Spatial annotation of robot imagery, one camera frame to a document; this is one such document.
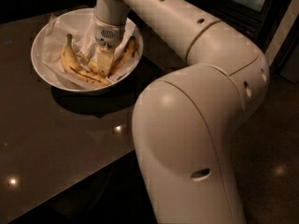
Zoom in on spotted yellow banana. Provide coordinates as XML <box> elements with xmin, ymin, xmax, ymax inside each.
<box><xmin>78</xmin><ymin>36</ymin><xmax>137</xmax><ymax>77</ymax></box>

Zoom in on left yellow banana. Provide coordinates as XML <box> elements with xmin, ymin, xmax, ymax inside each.
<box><xmin>60</xmin><ymin>34</ymin><xmax>109</xmax><ymax>88</ymax></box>

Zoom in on grey counter table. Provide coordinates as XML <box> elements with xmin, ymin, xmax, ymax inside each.
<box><xmin>0</xmin><ymin>14</ymin><xmax>182</xmax><ymax>224</ymax></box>

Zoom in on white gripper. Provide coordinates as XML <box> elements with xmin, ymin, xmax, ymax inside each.
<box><xmin>93</xmin><ymin>19</ymin><xmax>125</xmax><ymax>77</ymax></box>

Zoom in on white crumpled paper liner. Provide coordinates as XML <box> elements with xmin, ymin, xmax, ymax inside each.
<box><xmin>41</xmin><ymin>9</ymin><xmax>141</xmax><ymax>91</ymax></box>

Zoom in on white ceramic bowl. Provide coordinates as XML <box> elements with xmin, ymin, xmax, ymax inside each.
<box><xmin>30</xmin><ymin>7</ymin><xmax>145</xmax><ymax>96</ymax></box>

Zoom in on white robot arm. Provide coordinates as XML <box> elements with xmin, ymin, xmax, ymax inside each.
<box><xmin>96</xmin><ymin>0</ymin><xmax>269</xmax><ymax>224</ymax></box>

